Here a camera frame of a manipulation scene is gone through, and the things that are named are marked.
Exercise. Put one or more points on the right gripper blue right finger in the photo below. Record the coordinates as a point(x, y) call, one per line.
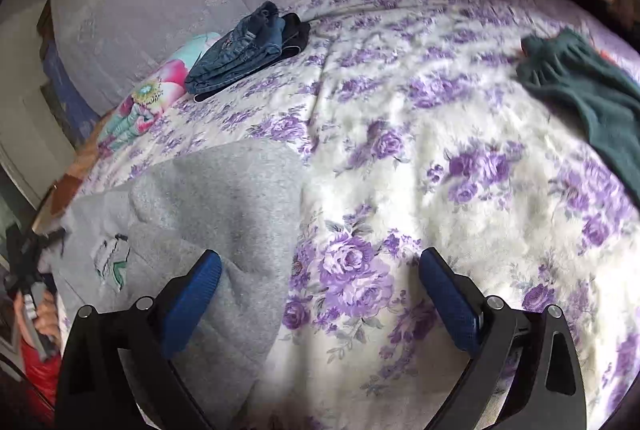
point(547, 391)

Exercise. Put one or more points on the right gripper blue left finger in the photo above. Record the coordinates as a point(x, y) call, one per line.
point(109, 357)

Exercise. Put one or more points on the grey fleece sweatpants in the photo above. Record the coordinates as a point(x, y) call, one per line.
point(240, 200)

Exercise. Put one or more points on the person left hand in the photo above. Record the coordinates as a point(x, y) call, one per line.
point(46, 322)

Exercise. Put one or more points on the orange brown pillow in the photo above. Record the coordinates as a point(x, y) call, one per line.
point(63, 190)

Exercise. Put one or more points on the blue patterned cloth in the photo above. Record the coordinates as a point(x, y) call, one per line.
point(79, 118)

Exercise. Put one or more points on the folded floral turquoise pink blanket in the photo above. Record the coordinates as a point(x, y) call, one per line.
point(153, 96)

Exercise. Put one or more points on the purple floral bed sheet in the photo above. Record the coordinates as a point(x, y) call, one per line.
point(415, 132)

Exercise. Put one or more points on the dark green pants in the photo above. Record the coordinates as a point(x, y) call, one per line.
point(566, 70)

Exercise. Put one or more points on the folded blue denim jeans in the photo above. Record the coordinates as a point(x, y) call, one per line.
point(258, 41)

